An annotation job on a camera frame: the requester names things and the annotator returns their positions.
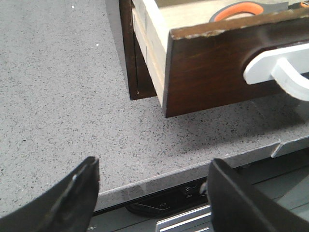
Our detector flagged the black built-in appliance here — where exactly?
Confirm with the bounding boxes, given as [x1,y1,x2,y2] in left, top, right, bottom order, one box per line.
[87,165,309,232]

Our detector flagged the orange grey handled scissors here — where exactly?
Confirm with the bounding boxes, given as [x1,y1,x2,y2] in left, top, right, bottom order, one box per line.
[209,0,309,22]

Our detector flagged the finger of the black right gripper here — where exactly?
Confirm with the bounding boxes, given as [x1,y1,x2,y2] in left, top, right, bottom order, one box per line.
[207,159,309,232]

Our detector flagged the dark wooden drawer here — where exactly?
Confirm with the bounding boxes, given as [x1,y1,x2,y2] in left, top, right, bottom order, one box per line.
[131,0,309,117]

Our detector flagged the white left gripper right finger drawer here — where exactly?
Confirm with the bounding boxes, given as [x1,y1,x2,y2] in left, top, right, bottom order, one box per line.
[243,43,309,101]

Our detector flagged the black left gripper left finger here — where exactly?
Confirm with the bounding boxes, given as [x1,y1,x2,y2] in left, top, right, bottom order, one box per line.
[0,157,100,232]

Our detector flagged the dark wooden drawer cabinet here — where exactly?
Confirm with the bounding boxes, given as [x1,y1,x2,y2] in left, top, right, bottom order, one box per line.
[119,0,156,100]

